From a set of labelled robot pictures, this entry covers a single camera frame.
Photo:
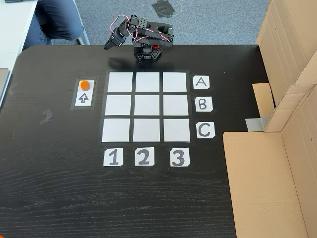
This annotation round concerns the grey duct tape strip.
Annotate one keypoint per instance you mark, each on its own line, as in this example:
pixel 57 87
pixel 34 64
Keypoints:
pixel 256 123

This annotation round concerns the brown cardboard box large flap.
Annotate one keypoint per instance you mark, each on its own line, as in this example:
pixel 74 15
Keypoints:
pixel 262 186

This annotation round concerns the white arrow paper sheet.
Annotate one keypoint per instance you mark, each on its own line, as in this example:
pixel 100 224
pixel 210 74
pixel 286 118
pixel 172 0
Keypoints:
pixel 84 99

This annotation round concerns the person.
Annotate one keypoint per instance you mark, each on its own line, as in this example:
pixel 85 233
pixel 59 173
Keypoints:
pixel 54 19

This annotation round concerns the white nine-square grid sheet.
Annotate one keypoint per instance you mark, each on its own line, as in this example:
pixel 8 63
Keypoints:
pixel 146 106

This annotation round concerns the paper sheet letter C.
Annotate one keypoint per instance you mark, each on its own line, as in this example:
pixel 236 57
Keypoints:
pixel 205 130

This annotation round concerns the paper sheet letter B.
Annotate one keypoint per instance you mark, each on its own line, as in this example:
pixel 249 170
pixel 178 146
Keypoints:
pixel 203 104

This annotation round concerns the white side table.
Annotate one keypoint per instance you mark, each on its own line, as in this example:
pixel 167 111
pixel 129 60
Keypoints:
pixel 12 29

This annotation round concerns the paper sheet number 1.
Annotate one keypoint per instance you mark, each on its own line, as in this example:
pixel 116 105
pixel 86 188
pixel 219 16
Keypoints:
pixel 113 157

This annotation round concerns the black floor tape patch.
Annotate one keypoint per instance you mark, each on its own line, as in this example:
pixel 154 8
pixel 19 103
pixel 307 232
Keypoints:
pixel 164 8

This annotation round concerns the round orange token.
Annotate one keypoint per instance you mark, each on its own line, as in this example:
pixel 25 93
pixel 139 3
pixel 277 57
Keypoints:
pixel 85 85

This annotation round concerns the grey chair leg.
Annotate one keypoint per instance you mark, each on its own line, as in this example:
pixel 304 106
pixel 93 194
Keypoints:
pixel 83 39

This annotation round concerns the paper sheet letter A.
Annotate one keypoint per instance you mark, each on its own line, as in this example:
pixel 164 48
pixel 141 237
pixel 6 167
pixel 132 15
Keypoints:
pixel 201 82

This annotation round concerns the paper sheet number 2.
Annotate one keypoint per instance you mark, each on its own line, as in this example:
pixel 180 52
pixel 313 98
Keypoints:
pixel 144 156

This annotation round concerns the paper sheet number 3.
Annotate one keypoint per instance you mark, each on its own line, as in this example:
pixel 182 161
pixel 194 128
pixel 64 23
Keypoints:
pixel 179 157

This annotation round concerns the clear tape scrap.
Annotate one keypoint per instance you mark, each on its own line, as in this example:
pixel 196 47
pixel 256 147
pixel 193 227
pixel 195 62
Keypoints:
pixel 13 89
pixel 47 116

